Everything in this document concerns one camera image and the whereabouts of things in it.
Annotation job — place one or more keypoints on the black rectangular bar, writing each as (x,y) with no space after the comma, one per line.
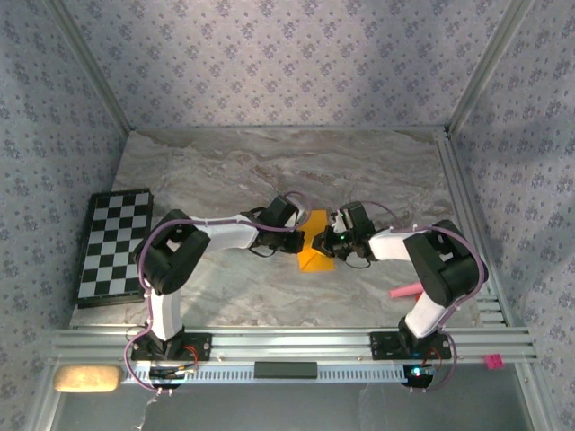
(285,370)

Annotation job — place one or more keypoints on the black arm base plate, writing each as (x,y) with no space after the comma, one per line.
(202,345)
(382,345)

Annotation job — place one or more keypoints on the tan sponge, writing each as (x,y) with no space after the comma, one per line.
(87,379)

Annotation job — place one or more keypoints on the orange paper sheet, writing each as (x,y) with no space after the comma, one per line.
(314,265)

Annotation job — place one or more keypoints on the aluminium frame post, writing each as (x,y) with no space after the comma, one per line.
(95,67)
(486,67)

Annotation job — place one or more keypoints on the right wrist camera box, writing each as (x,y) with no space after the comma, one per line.
(355,215)

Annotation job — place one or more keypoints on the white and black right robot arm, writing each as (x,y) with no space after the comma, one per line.
(449,269)

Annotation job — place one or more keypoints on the black round controller board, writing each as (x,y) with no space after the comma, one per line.
(418,378)
(166,373)

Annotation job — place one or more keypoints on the black and white chessboard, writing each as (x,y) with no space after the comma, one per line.
(108,251)

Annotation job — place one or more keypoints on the magenta cube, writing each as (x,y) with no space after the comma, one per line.
(494,361)

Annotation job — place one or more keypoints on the long aluminium rail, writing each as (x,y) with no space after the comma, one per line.
(287,345)

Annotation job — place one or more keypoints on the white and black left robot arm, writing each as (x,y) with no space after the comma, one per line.
(164,310)

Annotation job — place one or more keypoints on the pink foam stick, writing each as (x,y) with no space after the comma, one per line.
(404,291)

